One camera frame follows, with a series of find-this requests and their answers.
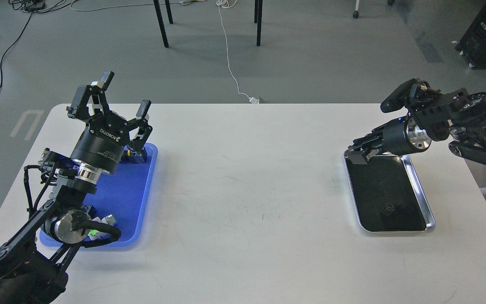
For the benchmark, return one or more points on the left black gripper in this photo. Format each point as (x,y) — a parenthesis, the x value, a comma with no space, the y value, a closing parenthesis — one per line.
(101,143)

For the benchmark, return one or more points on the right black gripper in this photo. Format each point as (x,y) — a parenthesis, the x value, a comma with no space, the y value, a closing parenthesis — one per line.
(398,137)

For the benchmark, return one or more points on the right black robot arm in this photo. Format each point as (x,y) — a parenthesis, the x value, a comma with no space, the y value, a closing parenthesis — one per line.
(431,116)

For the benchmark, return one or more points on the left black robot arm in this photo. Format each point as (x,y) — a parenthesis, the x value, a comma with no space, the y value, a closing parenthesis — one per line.
(34,261)

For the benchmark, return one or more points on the blue industrial part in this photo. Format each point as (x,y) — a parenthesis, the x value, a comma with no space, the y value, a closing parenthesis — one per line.
(133,156)

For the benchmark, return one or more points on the small black gear in tray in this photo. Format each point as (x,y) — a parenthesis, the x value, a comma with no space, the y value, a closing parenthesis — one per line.
(389,209)

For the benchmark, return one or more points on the silver metal tray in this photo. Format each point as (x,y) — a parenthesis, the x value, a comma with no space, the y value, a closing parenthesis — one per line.
(389,179)

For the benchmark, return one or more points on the blue plastic tray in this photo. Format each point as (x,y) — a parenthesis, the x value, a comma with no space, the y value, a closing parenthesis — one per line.
(95,206)

